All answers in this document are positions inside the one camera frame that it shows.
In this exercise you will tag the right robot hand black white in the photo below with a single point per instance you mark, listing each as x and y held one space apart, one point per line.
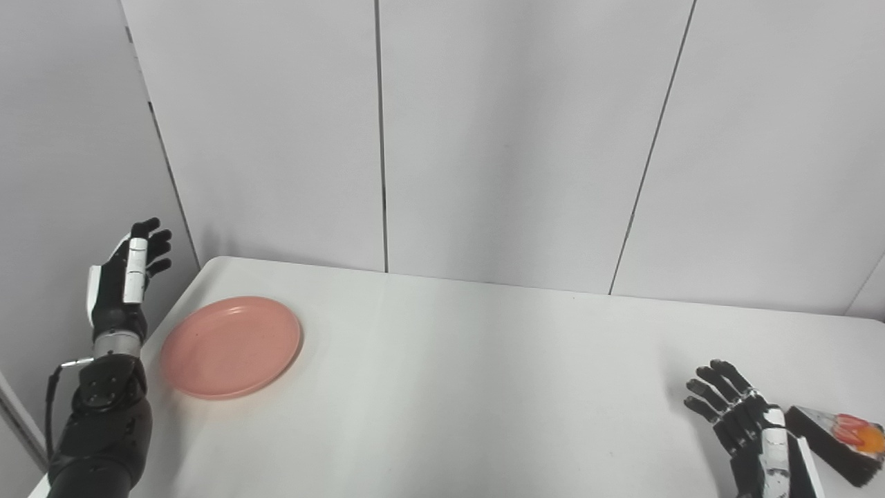
750 429

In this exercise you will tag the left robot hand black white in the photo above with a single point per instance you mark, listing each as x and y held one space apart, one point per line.
123 283

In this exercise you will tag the chocolate cake slice with fruit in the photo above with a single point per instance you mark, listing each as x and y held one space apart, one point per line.
840 439

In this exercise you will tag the pink round plate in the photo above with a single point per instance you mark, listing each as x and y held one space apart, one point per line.
231 347

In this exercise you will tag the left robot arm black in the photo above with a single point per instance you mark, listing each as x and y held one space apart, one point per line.
104 422

